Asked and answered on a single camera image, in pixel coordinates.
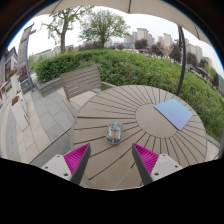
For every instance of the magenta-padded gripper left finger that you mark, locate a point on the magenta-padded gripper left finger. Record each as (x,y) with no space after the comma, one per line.
(56,165)

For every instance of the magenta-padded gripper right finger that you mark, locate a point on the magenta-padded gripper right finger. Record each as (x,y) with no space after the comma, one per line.
(166,165)

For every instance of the blue mouse pad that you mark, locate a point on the blue mouse pad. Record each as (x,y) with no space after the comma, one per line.
(175,113)

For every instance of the white planter box with flowers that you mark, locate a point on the white planter box with flowers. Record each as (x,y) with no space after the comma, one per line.
(14,81)
(19,115)

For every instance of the grey slatted outdoor chair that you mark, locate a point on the grey slatted outdoor chair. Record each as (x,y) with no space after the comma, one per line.
(80,80)

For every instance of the green trimmed hedge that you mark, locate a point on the green trimmed hedge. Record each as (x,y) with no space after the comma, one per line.
(140,70)

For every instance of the dark curved parasol pole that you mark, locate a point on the dark curved parasol pole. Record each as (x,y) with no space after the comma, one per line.
(182,60)

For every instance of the shopfront with red signs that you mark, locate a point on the shopfront with red signs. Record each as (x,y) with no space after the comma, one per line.
(8,63)

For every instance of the tall grey sign pylon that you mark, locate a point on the tall grey sign pylon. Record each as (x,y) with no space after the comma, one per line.
(22,50)

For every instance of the thin sparse-leaved tree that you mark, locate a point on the thin sparse-leaved tree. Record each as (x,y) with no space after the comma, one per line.
(62,40)

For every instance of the distant apartment buildings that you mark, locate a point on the distant apartment buildings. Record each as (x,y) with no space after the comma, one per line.
(142,33)

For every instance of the round leafy green tree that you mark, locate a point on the round leafy green tree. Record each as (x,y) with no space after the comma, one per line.
(103,23)

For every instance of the beige parasol canopy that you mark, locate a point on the beige parasol canopy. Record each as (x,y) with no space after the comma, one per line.
(150,8)

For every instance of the low grey stone wall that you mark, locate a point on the low grey stone wall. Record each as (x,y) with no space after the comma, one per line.
(48,86)

